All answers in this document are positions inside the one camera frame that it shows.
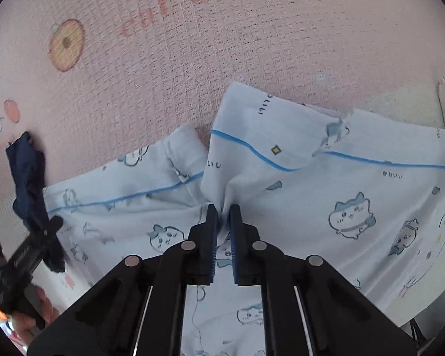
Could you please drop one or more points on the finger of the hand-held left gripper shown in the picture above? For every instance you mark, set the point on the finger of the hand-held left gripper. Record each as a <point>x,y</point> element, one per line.
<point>52,228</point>

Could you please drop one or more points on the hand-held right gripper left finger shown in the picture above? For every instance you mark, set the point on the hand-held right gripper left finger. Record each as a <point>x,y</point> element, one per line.
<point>211,230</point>

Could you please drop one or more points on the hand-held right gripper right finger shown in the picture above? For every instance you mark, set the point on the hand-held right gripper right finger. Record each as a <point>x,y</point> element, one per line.
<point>235,230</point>

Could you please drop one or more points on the navy garment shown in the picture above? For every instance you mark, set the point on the navy garment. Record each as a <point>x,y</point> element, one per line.
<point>29,178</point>

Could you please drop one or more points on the light blue printed underwear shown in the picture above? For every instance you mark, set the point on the light blue printed underwear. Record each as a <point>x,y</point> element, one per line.
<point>319,193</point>

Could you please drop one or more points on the person's left hand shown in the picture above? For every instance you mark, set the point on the person's left hand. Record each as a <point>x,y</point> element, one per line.
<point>48,307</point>

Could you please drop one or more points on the pink cat printed blanket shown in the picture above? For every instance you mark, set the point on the pink cat printed blanket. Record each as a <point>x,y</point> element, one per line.
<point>207,44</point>

